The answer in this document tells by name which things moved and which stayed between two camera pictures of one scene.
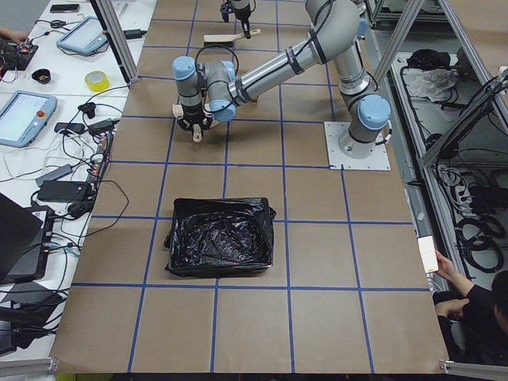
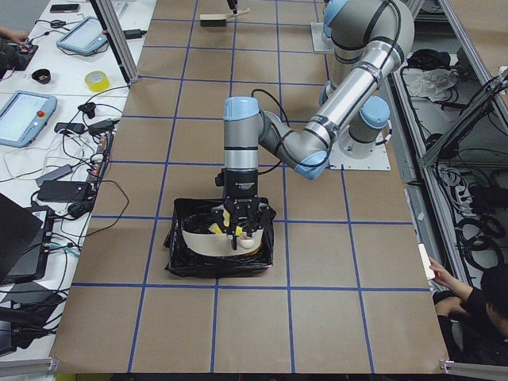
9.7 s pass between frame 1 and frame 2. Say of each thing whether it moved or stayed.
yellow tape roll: stayed
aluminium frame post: stayed
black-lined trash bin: stayed
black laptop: stayed
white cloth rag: stayed
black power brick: stayed
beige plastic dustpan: moved
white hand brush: moved
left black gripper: moved
